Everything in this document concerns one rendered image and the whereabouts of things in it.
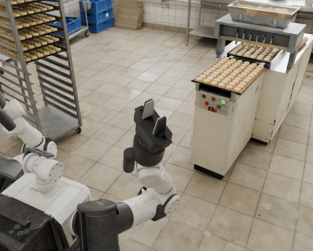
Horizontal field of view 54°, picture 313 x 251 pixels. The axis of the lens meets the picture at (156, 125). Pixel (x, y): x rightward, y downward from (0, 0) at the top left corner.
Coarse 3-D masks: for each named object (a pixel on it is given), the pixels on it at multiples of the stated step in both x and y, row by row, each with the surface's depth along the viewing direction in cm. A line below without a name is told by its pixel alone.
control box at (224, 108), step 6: (210, 96) 235; (216, 96) 232; (222, 96) 232; (204, 102) 240; (210, 102) 237; (216, 102) 234; (228, 102) 228; (204, 108) 243; (216, 108) 237; (222, 108) 234; (228, 108) 233; (222, 114) 236
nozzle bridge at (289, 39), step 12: (216, 24) 281; (228, 24) 275; (240, 24) 270; (252, 24) 270; (300, 24) 270; (216, 36) 286; (228, 36) 284; (240, 36) 283; (252, 36) 277; (276, 36) 265; (288, 36) 260; (300, 36) 261; (216, 48) 304; (276, 48) 265; (288, 48) 256; (288, 60) 271
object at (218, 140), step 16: (256, 80) 260; (224, 96) 232; (240, 96) 233; (256, 96) 278; (208, 112) 246; (240, 112) 247; (208, 128) 254; (224, 128) 245; (240, 128) 264; (192, 144) 273; (208, 144) 262; (224, 144) 252; (240, 144) 284; (192, 160) 282; (208, 160) 271; (224, 160) 260
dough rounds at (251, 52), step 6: (240, 48) 297; (246, 48) 294; (252, 48) 294; (258, 48) 295; (264, 48) 296; (234, 54) 286; (240, 54) 282; (246, 54) 281; (252, 54) 282; (258, 54) 285; (264, 54) 281; (270, 54) 281; (276, 54) 287; (264, 60) 272; (270, 60) 275
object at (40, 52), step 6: (0, 48) 280; (6, 48) 286; (42, 48) 281; (48, 48) 280; (54, 48) 281; (60, 48) 280; (12, 54) 270; (24, 54) 268; (30, 54) 268; (36, 54) 269; (42, 54) 268; (48, 54) 271
